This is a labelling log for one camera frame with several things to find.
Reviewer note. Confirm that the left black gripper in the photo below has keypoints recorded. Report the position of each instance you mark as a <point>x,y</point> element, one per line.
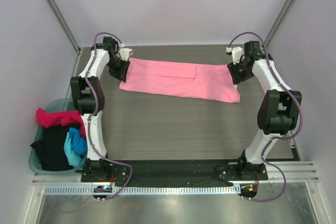
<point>122,74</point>

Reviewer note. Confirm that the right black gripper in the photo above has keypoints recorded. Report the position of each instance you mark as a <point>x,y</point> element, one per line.
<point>237,72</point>

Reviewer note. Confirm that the light pink t-shirt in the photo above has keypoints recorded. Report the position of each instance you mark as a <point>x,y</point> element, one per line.
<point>187,80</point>

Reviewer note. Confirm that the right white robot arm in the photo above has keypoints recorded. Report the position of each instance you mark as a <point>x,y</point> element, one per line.
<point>277,115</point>

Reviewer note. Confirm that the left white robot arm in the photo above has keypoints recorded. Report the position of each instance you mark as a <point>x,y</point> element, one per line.
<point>88,99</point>

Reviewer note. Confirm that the teal laundry basket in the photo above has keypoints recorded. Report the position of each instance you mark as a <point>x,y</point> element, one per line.
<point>59,105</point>

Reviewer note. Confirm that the magenta t-shirt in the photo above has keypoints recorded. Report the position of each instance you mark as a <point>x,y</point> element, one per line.
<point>63,118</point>

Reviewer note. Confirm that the blue t-shirt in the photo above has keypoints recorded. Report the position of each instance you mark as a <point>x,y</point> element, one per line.
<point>75,148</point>

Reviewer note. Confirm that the black t-shirt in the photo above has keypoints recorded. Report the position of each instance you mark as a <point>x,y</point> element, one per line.
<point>47,154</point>

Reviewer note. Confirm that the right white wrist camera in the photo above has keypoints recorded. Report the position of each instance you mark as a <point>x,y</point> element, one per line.
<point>236,53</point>

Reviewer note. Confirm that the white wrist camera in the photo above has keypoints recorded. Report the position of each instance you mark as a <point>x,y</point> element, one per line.
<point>124,52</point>
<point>236,53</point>

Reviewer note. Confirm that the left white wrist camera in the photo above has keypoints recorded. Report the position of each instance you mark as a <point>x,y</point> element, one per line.
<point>124,52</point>

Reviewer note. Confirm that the right aluminium frame post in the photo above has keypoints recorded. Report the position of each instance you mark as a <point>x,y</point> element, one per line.
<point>285,8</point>

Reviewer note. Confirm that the aluminium frame post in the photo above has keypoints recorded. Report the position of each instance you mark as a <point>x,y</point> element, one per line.
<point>62,22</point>
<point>285,8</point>

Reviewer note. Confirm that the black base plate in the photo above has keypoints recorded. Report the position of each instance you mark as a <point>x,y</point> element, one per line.
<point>212,170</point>

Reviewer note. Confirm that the left aluminium frame post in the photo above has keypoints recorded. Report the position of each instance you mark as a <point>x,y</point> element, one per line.
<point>62,22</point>

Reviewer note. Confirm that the aluminium front rail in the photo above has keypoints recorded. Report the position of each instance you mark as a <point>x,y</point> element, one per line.
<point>295,172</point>

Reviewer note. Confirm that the white slotted cable duct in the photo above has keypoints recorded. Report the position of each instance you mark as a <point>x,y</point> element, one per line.
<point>96,190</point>

